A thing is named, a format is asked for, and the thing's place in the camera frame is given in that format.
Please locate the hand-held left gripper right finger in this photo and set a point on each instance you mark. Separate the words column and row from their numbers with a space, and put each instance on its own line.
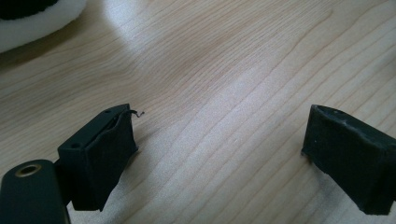
column 348, row 155

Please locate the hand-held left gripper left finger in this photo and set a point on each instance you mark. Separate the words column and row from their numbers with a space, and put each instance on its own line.
column 96, row 161

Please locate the black and white panda plush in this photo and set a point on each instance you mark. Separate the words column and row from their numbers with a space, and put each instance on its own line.
column 37, row 26

